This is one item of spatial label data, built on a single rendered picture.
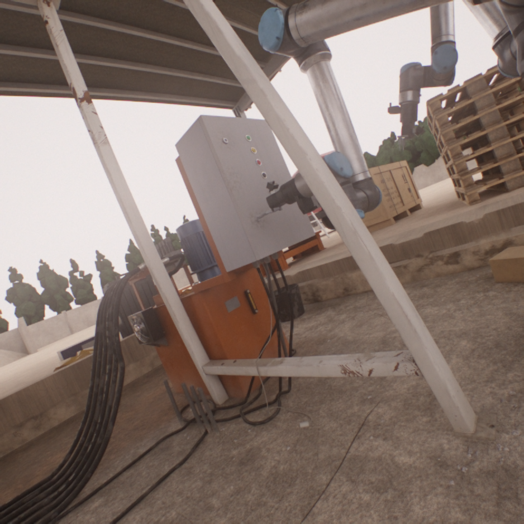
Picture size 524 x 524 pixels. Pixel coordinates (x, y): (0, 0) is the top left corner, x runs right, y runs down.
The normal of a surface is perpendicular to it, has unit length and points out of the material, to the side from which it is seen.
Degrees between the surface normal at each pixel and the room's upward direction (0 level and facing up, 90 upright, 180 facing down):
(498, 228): 91
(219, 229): 90
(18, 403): 90
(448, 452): 0
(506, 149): 90
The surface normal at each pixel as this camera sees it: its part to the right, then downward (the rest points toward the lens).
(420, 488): -0.38, -0.92
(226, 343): 0.71, -0.28
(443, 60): -0.41, 0.29
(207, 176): -0.64, 0.29
